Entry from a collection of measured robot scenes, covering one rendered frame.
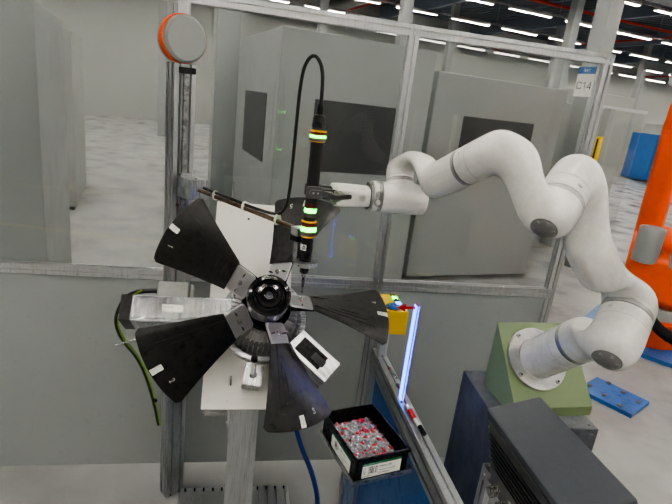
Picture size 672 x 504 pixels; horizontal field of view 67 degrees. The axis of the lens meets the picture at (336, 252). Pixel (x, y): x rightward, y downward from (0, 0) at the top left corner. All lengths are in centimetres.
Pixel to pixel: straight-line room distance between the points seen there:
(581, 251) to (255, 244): 102
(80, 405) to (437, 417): 165
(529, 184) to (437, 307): 137
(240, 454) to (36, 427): 111
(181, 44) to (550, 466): 160
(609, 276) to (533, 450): 47
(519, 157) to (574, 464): 58
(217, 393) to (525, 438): 94
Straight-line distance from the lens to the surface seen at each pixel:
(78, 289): 228
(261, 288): 138
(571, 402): 171
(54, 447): 269
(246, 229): 175
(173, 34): 188
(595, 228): 121
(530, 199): 108
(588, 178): 116
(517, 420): 101
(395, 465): 147
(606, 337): 131
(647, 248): 488
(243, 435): 177
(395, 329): 180
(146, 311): 155
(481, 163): 114
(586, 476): 92
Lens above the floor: 175
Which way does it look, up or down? 17 degrees down
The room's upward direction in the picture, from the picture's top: 7 degrees clockwise
